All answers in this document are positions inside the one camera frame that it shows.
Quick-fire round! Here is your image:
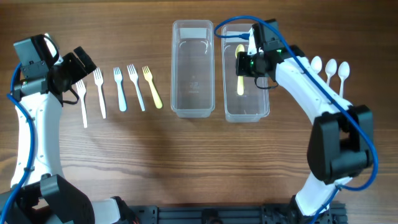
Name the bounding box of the thin white plastic fork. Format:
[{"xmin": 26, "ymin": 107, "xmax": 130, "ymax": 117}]
[{"xmin": 75, "ymin": 80, "xmax": 88, "ymax": 128}]

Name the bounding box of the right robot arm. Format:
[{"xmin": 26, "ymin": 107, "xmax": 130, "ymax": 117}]
[{"xmin": 236, "ymin": 19, "xmax": 379, "ymax": 223}]

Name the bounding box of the slim white plastic fork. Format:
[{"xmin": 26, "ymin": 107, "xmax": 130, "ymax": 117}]
[{"xmin": 127, "ymin": 64, "xmax": 146, "ymax": 111}]

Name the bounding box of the left blue cable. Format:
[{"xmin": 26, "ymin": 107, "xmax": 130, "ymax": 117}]
[{"xmin": 0, "ymin": 62, "xmax": 37, "ymax": 224}]

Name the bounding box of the wide-handled white fork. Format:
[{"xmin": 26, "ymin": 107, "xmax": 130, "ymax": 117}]
[{"xmin": 113, "ymin": 67, "xmax": 127, "ymax": 112}]

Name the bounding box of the slim white plastic spoon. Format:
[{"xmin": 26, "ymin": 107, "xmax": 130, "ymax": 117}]
[{"xmin": 325, "ymin": 58, "xmax": 337, "ymax": 86}]

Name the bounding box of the clear plastic container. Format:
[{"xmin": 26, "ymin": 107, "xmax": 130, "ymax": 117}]
[
  {"xmin": 221, "ymin": 24, "xmax": 270, "ymax": 123},
  {"xmin": 170, "ymin": 20, "xmax": 215, "ymax": 118}
]

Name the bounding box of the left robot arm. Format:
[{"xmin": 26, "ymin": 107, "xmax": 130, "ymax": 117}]
[{"xmin": 1, "ymin": 34, "xmax": 139, "ymax": 223}]

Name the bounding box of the yellow plastic spoon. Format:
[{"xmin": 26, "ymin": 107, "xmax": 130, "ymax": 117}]
[{"xmin": 235, "ymin": 44, "xmax": 244, "ymax": 96}]

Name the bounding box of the yellow plastic fork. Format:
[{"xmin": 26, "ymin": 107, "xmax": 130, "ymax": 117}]
[{"xmin": 142, "ymin": 66, "xmax": 163, "ymax": 109}]

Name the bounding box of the thin white plastic spoon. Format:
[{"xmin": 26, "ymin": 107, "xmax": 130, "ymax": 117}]
[{"xmin": 338, "ymin": 62, "xmax": 350, "ymax": 98}]

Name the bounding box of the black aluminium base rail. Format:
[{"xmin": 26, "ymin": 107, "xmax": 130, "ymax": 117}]
[{"xmin": 127, "ymin": 203, "xmax": 348, "ymax": 224}]

